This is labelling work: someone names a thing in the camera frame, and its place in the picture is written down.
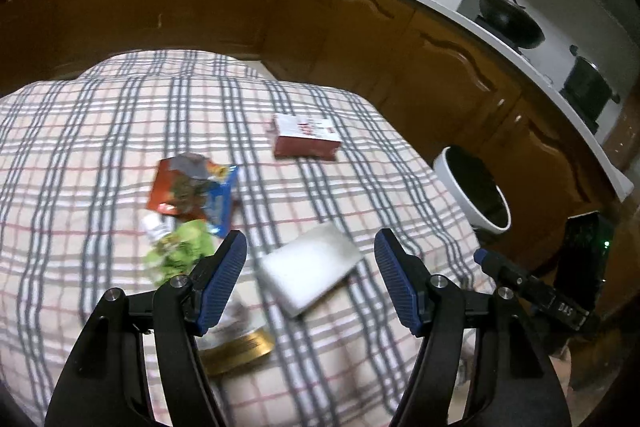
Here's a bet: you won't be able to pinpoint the gold green snack wrapper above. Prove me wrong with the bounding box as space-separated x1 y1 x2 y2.
141 212 274 376

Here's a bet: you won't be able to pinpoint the white foam block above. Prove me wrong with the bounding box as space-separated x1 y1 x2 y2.
256 221 363 319

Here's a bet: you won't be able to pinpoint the orange blue snack bag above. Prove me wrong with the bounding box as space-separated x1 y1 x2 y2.
146 153 239 239

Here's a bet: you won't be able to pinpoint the red white 1928 box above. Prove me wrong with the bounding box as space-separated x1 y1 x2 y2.
270 113 342 160

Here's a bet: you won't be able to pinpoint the white trash bin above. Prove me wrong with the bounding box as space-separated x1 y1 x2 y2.
433 145 512 235

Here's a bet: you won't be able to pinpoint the person right hand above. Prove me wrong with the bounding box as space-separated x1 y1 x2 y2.
550 345 572 395

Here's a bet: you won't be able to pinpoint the black stock pot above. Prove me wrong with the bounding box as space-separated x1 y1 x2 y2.
560 44 620 134

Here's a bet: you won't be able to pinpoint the wooden lower cabinets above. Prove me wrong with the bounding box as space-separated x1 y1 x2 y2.
1 0 624 264

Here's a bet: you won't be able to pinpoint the plaid tablecloth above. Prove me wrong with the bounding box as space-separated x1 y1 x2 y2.
1 51 491 426

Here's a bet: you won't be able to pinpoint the black wok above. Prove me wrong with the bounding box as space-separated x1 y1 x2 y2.
478 0 544 49

